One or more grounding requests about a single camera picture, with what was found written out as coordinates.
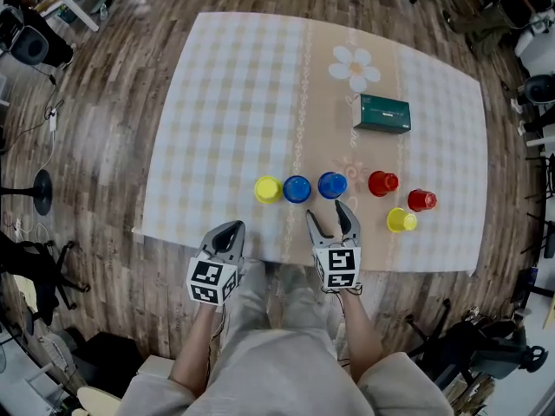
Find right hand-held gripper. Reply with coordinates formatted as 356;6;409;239
306;200;362;293

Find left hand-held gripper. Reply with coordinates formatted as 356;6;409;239
186;221;251;306

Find blue paper cup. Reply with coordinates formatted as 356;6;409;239
283;174;312;205
317;171;349;200

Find yellow paper cup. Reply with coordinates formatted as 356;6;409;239
386;206;419;234
253;175;284;205

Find red paper cup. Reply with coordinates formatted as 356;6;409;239
407;188;439;213
367;170;400;198

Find person's right forearm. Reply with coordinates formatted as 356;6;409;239
342;288;385;383

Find person's left forearm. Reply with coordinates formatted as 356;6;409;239
168;303;226;398

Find person's grey trousers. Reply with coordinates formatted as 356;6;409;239
219;260;346;341

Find green cardboard box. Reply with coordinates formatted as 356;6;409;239
352;93;412;135

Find person's beige shirt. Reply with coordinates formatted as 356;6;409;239
116;325;456;416

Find checkered flower tablecloth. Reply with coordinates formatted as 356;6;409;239
132;11;491;279

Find black round-base stand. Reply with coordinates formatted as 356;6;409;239
0;169;53;216

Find cream round chair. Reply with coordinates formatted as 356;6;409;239
76;386;122;416

